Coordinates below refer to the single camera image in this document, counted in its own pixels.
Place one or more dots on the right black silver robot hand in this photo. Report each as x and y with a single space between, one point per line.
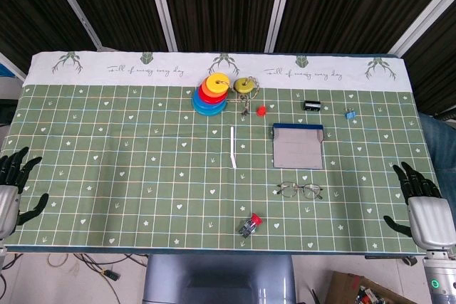
432 222

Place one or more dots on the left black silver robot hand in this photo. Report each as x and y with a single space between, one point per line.
9 208

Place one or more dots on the wire-frame eyeglasses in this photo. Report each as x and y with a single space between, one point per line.
311 192

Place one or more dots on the blue glasses case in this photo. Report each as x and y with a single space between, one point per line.
297 151

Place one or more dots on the brown cardboard box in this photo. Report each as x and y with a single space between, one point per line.
342 289

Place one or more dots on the person leg in jeans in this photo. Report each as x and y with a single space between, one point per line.
441 147

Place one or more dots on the black power adapter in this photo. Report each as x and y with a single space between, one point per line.
111 275

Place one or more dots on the blue binder clip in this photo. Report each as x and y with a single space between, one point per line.
350 115

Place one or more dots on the green grid tablecloth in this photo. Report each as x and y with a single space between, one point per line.
142 161

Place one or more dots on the small black counter device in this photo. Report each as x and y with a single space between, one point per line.
312 105

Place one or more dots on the red emergency stop button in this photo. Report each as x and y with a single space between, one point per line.
249 227

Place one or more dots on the small red plastic cap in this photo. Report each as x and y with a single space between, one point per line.
261 111

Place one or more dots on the dark blue table underlay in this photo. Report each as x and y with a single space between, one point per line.
221 252

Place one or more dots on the white bent plastic strip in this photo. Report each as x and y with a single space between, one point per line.
232 144

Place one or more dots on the grey robot torso base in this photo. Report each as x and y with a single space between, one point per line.
221 279

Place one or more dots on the white aluminium partition post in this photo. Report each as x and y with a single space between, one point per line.
424 19
162 8
76 15
279 8

